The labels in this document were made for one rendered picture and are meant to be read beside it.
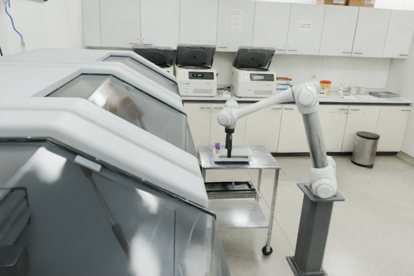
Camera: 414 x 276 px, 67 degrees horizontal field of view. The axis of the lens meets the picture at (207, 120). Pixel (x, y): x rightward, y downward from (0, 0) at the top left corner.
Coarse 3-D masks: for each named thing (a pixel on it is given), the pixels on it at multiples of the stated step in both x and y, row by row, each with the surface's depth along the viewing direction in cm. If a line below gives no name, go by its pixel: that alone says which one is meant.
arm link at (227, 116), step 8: (272, 96) 220; (280, 96) 217; (288, 96) 214; (256, 104) 216; (264, 104) 217; (272, 104) 219; (224, 112) 214; (232, 112) 214; (240, 112) 214; (248, 112) 214; (224, 120) 212; (232, 120) 215
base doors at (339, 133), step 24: (192, 120) 432; (216, 120) 437; (240, 120) 442; (264, 120) 447; (288, 120) 452; (336, 120) 464; (360, 120) 469; (384, 120) 475; (240, 144) 453; (264, 144) 458; (288, 144) 464; (336, 144) 476; (384, 144) 487
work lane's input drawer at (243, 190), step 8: (208, 184) 212; (216, 184) 212; (224, 184) 213; (240, 184) 214; (248, 184) 212; (208, 192) 201; (216, 192) 202; (224, 192) 202; (232, 192) 203; (240, 192) 204; (248, 192) 205; (256, 192) 206
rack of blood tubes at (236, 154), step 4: (220, 152) 240; (224, 152) 241; (232, 152) 243; (236, 152) 242; (240, 152) 243; (244, 152) 244; (248, 152) 244; (216, 156) 238; (220, 156) 243; (224, 156) 243; (232, 156) 248; (236, 156) 249; (240, 156) 249; (244, 156) 250; (248, 156) 241; (216, 160) 239; (220, 160) 240; (224, 160) 240; (228, 160) 240; (232, 160) 241; (236, 160) 241; (240, 160) 241; (244, 160) 242; (248, 160) 242
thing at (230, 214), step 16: (208, 160) 245; (256, 160) 250; (272, 160) 252; (208, 208) 278; (224, 208) 279; (240, 208) 280; (256, 208) 282; (272, 208) 250; (224, 224) 256; (240, 224) 257; (256, 224) 258
